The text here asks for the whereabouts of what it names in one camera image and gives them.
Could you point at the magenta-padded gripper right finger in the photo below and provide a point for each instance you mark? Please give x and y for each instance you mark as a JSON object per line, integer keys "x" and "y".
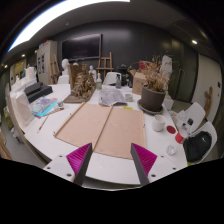
{"x": 145, "y": 161}

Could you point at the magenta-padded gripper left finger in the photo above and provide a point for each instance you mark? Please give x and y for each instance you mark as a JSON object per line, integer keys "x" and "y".
{"x": 78, "y": 161}

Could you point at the brown cardboard board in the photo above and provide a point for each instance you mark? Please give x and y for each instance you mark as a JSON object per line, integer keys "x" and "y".
{"x": 121, "y": 133}
{"x": 85, "y": 123}

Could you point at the white cup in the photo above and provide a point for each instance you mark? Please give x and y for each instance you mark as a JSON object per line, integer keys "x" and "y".
{"x": 158, "y": 124}

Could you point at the flat round red coaster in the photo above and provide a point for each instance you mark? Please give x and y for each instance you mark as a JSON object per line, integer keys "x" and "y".
{"x": 171, "y": 129}

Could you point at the grey plant saucer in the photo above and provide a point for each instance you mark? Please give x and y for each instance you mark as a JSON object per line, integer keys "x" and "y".
{"x": 146, "y": 110}

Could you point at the small yellow flat item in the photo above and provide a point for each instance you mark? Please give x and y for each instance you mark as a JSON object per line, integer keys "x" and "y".
{"x": 127, "y": 107}

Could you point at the dark pot with dried plant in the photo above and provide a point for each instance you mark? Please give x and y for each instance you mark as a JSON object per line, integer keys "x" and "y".
{"x": 152, "y": 99}

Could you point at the colourful printed papers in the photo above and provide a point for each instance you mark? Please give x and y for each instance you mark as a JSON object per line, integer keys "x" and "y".
{"x": 45, "y": 106}

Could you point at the small white jar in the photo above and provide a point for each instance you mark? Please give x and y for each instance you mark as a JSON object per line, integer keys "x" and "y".
{"x": 129, "y": 97}

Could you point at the white plastic chair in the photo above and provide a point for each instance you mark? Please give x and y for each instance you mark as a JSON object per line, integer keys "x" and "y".
{"x": 111, "y": 78}
{"x": 196, "y": 111}
{"x": 210, "y": 128}

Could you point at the plastic-wrapped newspaper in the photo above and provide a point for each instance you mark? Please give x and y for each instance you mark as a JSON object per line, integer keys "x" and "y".
{"x": 111, "y": 96}

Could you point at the carved wooden sculpture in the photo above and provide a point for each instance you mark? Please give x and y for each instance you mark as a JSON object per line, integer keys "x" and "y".
{"x": 83, "y": 87}

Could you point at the cardboard box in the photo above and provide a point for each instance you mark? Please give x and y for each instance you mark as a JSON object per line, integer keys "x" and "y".
{"x": 138, "y": 83}

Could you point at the black flat boxes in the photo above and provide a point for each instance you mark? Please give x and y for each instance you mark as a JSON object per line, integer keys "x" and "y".
{"x": 38, "y": 91}

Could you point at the grey spray bottle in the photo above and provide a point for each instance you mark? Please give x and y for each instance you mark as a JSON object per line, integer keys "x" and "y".
{"x": 118, "y": 82}

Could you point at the wooden figure sculpture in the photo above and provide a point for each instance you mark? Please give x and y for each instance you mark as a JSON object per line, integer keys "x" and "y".
{"x": 208, "y": 100}

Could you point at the small white figurine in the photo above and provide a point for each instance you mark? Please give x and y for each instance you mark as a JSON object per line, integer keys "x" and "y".
{"x": 92, "y": 73}

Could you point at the white plaster bust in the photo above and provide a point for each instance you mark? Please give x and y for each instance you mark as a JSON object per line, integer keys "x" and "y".
{"x": 65, "y": 66}

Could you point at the wooden easel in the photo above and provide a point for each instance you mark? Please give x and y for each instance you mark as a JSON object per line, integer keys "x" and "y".
{"x": 105, "y": 68}

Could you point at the white cabinet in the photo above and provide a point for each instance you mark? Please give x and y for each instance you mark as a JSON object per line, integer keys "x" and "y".
{"x": 45, "y": 60}

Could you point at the black wall screen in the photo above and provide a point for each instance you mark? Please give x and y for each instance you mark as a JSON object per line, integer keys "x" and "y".
{"x": 81, "y": 46}

